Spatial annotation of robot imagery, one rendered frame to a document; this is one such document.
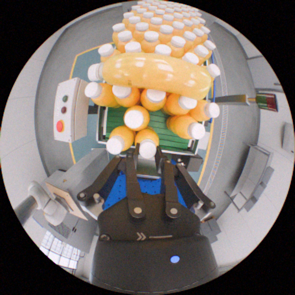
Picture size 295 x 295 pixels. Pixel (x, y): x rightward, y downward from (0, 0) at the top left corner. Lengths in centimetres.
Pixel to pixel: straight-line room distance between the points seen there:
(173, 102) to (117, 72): 16
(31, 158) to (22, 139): 55
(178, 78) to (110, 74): 10
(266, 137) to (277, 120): 64
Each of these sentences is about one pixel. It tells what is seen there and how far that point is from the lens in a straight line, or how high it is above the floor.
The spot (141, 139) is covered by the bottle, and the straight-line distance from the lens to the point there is 24.
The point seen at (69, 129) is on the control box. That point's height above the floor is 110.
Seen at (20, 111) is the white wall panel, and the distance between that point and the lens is 301.
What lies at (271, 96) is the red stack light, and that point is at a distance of 41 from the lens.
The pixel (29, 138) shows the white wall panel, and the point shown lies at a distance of 302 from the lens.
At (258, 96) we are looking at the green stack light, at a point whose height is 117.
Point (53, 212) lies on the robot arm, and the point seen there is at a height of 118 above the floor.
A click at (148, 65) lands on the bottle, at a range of 15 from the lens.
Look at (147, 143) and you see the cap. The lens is 21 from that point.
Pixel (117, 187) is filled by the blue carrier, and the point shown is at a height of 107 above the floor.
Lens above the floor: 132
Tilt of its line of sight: 71 degrees down
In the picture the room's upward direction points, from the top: 177 degrees clockwise
